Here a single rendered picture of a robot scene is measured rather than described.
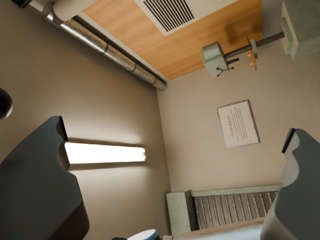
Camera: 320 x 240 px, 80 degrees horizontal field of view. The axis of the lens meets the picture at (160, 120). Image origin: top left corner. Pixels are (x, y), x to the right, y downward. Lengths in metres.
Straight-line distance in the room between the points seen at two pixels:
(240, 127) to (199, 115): 0.65
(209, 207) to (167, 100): 1.83
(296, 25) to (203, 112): 1.60
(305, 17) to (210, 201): 2.43
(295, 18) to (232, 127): 1.49
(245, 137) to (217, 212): 1.12
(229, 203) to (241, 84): 1.71
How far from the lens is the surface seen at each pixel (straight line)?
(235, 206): 3.04
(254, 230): 0.49
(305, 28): 2.36
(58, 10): 2.07
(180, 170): 3.23
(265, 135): 2.98
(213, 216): 3.15
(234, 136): 3.00
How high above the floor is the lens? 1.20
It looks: 26 degrees up
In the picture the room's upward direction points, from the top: 106 degrees counter-clockwise
